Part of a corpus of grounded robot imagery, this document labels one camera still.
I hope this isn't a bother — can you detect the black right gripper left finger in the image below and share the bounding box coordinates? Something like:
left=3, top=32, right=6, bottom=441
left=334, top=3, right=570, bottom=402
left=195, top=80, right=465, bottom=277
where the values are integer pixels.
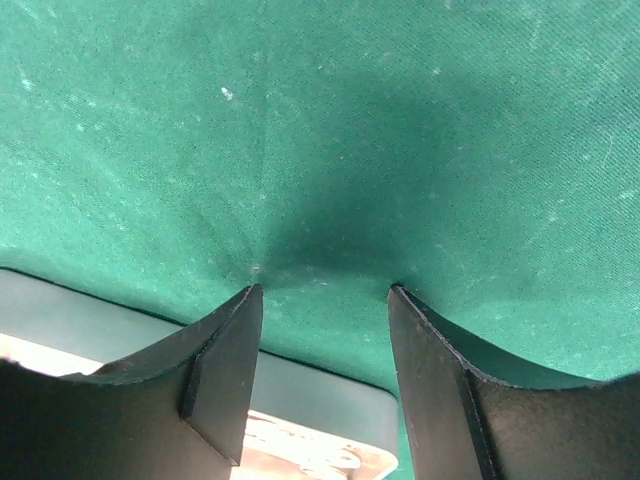
left=1, top=285, right=263, bottom=479

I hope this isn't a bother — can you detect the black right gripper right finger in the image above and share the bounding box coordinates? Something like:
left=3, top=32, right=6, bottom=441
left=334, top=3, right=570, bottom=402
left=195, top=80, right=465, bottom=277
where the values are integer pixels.
left=388, top=285, right=639, bottom=479

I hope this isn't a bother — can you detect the white printed sterile packet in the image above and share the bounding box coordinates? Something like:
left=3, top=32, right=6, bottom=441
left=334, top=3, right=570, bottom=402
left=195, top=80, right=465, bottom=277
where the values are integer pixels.
left=1, top=334, right=398, bottom=480

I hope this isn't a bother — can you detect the stainless steel tray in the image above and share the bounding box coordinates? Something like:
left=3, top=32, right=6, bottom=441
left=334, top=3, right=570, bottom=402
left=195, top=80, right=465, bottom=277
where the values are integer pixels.
left=1, top=270, right=398, bottom=458

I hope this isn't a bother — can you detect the dark green surgical cloth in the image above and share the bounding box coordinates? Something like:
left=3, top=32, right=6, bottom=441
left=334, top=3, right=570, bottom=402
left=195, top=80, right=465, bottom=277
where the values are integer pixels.
left=0, top=0, right=640, bottom=480

